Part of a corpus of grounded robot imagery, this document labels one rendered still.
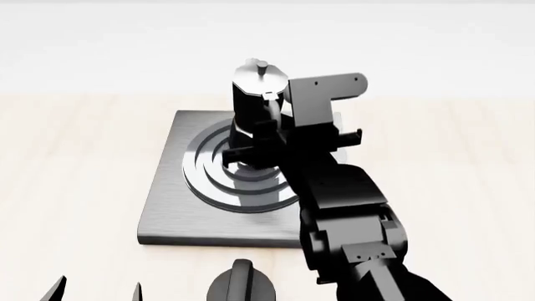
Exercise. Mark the grey metal stove plate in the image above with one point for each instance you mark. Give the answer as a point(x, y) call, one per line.
point(167, 216)

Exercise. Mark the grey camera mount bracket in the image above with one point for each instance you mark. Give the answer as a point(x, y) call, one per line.
point(309, 100)

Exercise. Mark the black stove knob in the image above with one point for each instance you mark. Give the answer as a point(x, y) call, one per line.
point(240, 285)

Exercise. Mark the silver black moka pot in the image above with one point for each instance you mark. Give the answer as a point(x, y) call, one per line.
point(250, 103)

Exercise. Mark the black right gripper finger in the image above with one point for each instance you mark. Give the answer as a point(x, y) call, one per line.
point(352, 138)
point(238, 154)

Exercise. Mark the round ringed stove burner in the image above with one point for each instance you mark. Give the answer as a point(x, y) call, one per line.
point(200, 175)

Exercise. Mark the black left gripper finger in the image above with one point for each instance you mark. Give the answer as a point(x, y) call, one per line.
point(56, 291)
point(137, 293)

